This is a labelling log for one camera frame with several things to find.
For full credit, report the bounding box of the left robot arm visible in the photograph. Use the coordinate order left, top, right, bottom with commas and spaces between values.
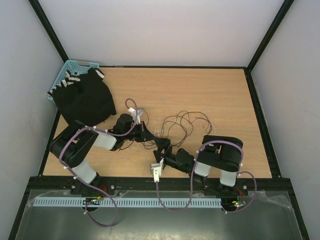
49, 113, 156, 194

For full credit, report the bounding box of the left black frame post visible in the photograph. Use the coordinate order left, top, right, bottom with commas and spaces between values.
28, 0, 69, 62

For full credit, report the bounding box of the left circuit board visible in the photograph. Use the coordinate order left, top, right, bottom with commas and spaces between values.
82, 197, 103, 205

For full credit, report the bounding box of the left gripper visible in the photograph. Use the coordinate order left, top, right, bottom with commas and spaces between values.
123, 120, 154, 142

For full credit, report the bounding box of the right black frame post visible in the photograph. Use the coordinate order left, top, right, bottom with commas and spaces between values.
246, 0, 295, 70

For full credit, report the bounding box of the right circuit board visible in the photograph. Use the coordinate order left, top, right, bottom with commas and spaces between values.
232, 200, 247, 208

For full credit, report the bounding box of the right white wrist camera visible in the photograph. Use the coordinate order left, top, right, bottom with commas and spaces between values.
150, 158, 165, 183

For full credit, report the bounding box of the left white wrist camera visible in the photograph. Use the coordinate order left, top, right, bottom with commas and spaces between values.
127, 107, 144, 124

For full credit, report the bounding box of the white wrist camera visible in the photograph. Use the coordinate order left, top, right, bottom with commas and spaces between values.
150, 158, 165, 183
127, 107, 144, 124

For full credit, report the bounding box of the light blue slotted cable duct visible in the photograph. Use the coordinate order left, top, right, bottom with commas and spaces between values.
33, 197, 221, 209

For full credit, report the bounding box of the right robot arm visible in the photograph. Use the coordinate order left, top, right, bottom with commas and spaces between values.
150, 135, 244, 195

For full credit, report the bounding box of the dark thin wire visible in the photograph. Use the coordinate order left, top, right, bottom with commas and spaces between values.
159, 110, 213, 147
118, 112, 161, 152

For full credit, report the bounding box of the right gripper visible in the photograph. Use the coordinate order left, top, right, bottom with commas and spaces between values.
153, 136, 189, 174

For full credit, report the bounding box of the black white striped cloth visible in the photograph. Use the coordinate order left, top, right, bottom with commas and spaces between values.
47, 68, 105, 97

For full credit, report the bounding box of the light blue plastic basket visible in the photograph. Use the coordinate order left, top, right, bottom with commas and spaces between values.
51, 59, 100, 90

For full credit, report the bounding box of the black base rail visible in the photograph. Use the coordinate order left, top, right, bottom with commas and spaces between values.
69, 176, 249, 197

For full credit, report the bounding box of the black frame post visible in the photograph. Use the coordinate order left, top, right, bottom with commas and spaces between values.
246, 0, 295, 70
28, 0, 69, 62

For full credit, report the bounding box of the circuit board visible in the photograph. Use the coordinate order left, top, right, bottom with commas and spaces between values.
232, 200, 247, 208
82, 197, 103, 205

